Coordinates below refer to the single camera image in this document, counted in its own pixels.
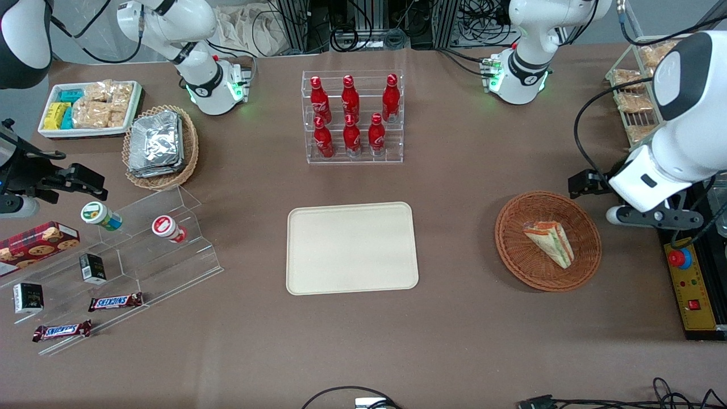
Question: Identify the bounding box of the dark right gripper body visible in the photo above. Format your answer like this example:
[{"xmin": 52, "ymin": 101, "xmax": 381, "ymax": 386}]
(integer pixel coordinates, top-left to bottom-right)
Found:
[{"xmin": 0, "ymin": 122, "xmax": 59, "ymax": 197}]

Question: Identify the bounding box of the white rectangular snack tray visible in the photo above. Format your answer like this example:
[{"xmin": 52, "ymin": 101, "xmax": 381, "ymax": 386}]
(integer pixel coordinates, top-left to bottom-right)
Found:
[{"xmin": 37, "ymin": 80, "xmax": 143, "ymax": 140}]

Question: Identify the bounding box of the wrapped triangle sandwich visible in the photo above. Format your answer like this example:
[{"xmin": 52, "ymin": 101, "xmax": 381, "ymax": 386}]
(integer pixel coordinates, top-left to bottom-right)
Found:
[{"xmin": 523, "ymin": 220, "xmax": 575, "ymax": 269}]

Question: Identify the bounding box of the brown wicker basket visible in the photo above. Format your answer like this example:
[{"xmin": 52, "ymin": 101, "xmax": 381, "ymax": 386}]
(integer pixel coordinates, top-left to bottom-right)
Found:
[{"xmin": 494, "ymin": 190, "xmax": 603, "ymax": 293}]

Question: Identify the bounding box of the light wicker basket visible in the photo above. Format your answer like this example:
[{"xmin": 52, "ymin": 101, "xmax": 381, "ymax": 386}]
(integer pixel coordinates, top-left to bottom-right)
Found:
[{"xmin": 122, "ymin": 105, "xmax": 200, "ymax": 191}]

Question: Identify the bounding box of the cream plastic tray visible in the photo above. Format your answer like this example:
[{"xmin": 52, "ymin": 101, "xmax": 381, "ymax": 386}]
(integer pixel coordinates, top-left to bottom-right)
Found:
[{"xmin": 286, "ymin": 202, "xmax": 420, "ymax": 297}]

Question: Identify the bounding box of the green lidded yogurt cup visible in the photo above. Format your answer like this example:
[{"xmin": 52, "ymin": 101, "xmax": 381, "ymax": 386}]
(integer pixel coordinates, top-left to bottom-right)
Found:
[{"xmin": 80, "ymin": 201, "xmax": 123, "ymax": 232}]

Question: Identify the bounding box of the grey cylindrical gripper attachment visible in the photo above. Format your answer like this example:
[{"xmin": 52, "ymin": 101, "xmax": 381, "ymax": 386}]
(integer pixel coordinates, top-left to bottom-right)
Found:
[{"xmin": 0, "ymin": 194, "xmax": 41, "ymax": 220}]

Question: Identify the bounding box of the red tartan cookie box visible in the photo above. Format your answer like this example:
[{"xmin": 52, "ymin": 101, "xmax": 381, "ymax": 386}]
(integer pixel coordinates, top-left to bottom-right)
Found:
[{"xmin": 0, "ymin": 221, "xmax": 81, "ymax": 278}]

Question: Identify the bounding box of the yellow snack pack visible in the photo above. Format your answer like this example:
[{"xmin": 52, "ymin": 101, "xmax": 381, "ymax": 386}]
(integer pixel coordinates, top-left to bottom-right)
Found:
[{"xmin": 44, "ymin": 102, "xmax": 72, "ymax": 131}]

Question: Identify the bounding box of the silver foil pack stack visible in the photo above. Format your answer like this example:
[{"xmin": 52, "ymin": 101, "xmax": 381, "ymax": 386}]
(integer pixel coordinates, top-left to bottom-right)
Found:
[{"xmin": 128, "ymin": 110, "xmax": 186, "ymax": 178}]

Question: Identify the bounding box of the small black drink carton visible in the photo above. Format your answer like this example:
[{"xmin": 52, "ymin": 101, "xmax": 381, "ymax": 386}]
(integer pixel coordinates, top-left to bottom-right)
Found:
[
  {"xmin": 12, "ymin": 282, "xmax": 45, "ymax": 315},
  {"xmin": 78, "ymin": 253, "xmax": 107, "ymax": 285}
]

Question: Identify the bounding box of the red lidded yogurt cup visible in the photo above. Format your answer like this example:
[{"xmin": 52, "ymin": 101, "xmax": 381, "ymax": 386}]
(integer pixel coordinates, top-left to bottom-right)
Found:
[{"xmin": 151, "ymin": 215, "xmax": 189, "ymax": 244}]

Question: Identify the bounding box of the clear acrylic stepped shelf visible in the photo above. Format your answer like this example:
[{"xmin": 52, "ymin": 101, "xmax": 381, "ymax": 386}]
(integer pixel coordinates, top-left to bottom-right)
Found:
[{"xmin": 0, "ymin": 184, "xmax": 224, "ymax": 357}]

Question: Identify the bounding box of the yellow emergency stop control box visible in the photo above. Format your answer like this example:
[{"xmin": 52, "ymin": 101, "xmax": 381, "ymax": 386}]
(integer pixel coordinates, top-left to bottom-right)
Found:
[{"xmin": 662, "ymin": 170, "xmax": 727, "ymax": 342}]

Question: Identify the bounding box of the brown snickers bar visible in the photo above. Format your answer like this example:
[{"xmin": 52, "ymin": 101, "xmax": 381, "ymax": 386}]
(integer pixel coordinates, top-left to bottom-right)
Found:
[
  {"xmin": 87, "ymin": 292, "xmax": 144, "ymax": 313},
  {"xmin": 32, "ymin": 320, "xmax": 93, "ymax": 343}
]

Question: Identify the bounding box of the red cola bottle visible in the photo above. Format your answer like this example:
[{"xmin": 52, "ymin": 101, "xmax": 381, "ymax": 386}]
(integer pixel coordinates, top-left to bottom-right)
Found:
[
  {"xmin": 313, "ymin": 116, "xmax": 335, "ymax": 159},
  {"xmin": 381, "ymin": 73, "xmax": 401, "ymax": 123},
  {"xmin": 310, "ymin": 76, "xmax": 332, "ymax": 123},
  {"xmin": 342, "ymin": 113, "xmax": 363, "ymax": 158},
  {"xmin": 367, "ymin": 112, "xmax": 387, "ymax": 157},
  {"xmin": 341, "ymin": 74, "xmax": 361, "ymax": 121}
]

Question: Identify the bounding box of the beige cloth bag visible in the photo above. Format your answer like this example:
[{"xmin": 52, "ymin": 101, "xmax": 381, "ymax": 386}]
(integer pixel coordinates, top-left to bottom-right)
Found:
[{"xmin": 215, "ymin": 5, "xmax": 286, "ymax": 58}]

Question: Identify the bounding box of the clear acrylic bottle rack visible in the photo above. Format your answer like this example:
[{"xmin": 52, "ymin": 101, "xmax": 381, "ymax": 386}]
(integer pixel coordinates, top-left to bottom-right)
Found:
[{"xmin": 302, "ymin": 69, "xmax": 404, "ymax": 165}]

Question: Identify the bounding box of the black bracket with white end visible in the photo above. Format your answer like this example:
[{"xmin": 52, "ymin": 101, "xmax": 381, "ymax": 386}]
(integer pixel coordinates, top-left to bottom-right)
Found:
[{"xmin": 605, "ymin": 204, "xmax": 705, "ymax": 231}]

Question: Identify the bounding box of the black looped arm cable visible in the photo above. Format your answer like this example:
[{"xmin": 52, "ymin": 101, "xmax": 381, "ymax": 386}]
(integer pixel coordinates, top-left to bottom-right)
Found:
[{"xmin": 573, "ymin": 78, "xmax": 659, "ymax": 183}]

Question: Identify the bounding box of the white wire snack rack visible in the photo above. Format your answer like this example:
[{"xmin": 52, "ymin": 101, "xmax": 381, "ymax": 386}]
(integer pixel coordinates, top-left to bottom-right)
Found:
[{"xmin": 604, "ymin": 33, "xmax": 695, "ymax": 149}]

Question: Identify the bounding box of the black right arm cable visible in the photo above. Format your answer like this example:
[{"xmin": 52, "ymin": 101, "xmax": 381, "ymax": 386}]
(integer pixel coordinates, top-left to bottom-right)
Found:
[{"xmin": 50, "ymin": 0, "xmax": 144, "ymax": 64}]

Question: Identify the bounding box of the black cable bundle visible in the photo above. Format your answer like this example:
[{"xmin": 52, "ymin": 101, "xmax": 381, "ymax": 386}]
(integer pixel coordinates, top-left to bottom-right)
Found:
[
  {"xmin": 328, "ymin": 0, "xmax": 411, "ymax": 53},
  {"xmin": 459, "ymin": 0, "xmax": 513, "ymax": 47}
]

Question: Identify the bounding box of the aluminium frame profile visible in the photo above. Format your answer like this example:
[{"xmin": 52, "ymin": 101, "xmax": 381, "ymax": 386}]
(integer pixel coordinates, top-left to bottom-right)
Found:
[
  {"xmin": 434, "ymin": 0, "xmax": 461, "ymax": 49},
  {"xmin": 277, "ymin": 0, "xmax": 311, "ymax": 53}
]

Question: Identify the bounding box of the black tangled cable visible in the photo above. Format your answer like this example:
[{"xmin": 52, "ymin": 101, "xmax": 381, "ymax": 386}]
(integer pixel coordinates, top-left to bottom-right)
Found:
[{"xmin": 652, "ymin": 377, "xmax": 727, "ymax": 409}]

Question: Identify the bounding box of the black connector with cable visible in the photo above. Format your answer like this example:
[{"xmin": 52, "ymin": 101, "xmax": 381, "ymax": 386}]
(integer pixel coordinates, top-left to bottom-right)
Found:
[{"xmin": 517, "ymin": 394, "xmax": 727, "ymax": 409}]

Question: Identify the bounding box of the black cable arc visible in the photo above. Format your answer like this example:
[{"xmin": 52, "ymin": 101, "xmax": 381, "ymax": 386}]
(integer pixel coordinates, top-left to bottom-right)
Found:
[{"xmin": 300, "ymin": 386, "xmax": 399, "ymax": 409}]

